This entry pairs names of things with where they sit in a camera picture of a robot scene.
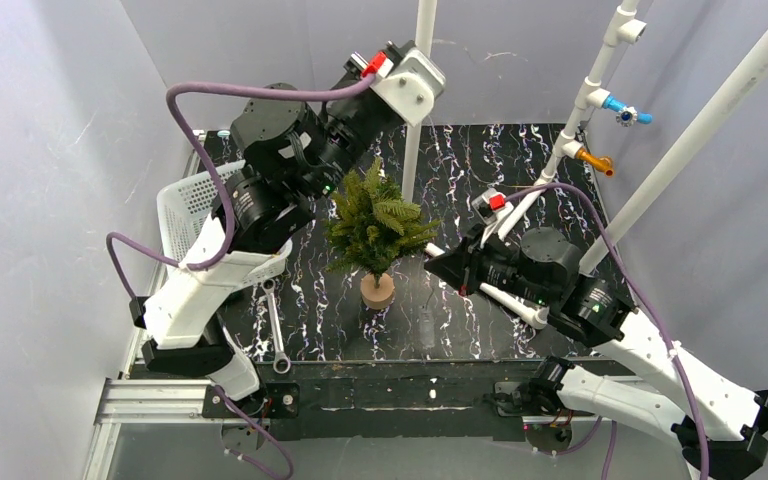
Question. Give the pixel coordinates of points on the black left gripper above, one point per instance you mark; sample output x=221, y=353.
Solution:
x=367, y=105

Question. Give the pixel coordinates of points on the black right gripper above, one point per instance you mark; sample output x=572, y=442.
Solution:
x=471, y=266

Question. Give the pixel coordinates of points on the small green christmas tree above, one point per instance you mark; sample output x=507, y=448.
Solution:
x=373, y=228

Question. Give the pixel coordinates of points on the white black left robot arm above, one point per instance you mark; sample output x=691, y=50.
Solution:
x=298, y=146

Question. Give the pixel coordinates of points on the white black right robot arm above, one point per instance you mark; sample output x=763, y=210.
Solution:
x=718, y=426

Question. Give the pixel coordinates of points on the orange brass tap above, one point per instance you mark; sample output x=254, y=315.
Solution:
x=602, y=164

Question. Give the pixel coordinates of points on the white plastic basket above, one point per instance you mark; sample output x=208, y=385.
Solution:
x=182, y=210

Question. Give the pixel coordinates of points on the silver combination wrench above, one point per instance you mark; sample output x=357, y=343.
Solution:
x=281, y=362

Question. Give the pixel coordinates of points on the blue tap valve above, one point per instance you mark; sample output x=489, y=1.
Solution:
x=626, y=115

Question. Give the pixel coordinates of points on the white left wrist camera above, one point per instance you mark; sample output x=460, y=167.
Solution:
x=405, y=79

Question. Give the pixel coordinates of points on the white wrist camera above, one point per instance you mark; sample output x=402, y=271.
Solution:
x=493, y=208
x=405, y=79

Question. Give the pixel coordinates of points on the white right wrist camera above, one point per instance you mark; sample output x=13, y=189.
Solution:
x=493, y=208

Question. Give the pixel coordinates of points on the black front mounting rail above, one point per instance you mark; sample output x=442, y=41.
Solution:
x=408, y=399

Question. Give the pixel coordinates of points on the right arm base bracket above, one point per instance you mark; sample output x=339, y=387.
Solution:
x=546, y=422

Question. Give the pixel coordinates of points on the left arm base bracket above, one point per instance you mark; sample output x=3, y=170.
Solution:
x=272, y=401

